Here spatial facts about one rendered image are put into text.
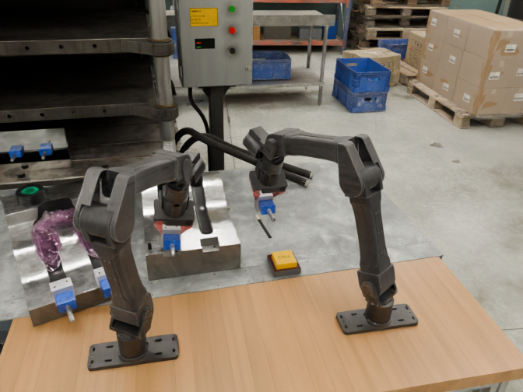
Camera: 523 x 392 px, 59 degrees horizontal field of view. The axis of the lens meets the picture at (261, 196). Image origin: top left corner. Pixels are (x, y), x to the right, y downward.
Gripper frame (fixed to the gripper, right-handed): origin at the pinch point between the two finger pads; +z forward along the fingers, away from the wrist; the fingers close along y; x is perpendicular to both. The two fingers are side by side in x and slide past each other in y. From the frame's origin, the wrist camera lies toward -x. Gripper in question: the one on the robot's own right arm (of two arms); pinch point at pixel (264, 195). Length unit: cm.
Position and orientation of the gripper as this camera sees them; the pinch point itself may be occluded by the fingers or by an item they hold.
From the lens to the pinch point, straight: 139.8
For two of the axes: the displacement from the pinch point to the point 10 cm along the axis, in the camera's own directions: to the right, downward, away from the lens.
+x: 2.2, 8.3, -5.1
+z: -1.3, 5.4, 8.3
